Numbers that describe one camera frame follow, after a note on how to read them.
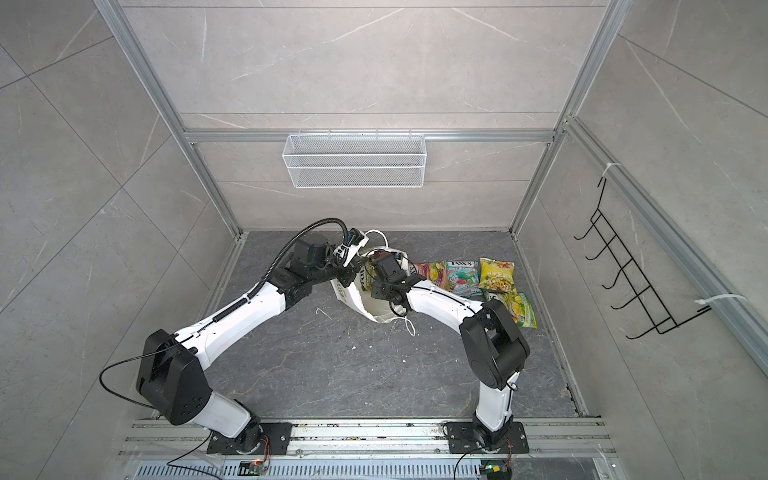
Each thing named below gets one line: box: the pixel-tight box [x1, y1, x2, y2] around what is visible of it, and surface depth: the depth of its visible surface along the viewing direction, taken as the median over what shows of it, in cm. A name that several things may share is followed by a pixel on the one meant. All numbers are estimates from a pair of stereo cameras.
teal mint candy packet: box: [445, 260, 483, 298], surface depth 106 cm
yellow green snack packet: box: [478, 258, 517, 293], surface depth 103 cm
